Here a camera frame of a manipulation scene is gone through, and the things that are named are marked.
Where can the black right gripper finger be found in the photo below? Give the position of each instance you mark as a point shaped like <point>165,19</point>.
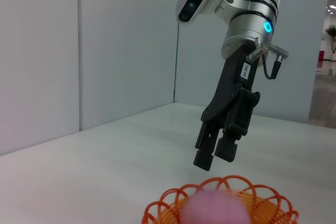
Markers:
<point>207,142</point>
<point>241,113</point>

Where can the pink peach with green leaf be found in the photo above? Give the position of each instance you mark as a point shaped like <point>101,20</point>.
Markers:
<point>215,209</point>

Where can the orange woven plastic basket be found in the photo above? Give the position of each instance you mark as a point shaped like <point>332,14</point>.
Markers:
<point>236,184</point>

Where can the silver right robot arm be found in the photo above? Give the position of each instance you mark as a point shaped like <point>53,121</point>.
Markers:
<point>257,11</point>

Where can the potted green plant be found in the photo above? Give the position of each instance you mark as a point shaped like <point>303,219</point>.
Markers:
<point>332,35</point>

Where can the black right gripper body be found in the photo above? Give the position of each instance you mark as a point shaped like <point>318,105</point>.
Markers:
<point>228,85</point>

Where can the pink sign board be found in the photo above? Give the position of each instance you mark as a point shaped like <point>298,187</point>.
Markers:
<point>320,61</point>

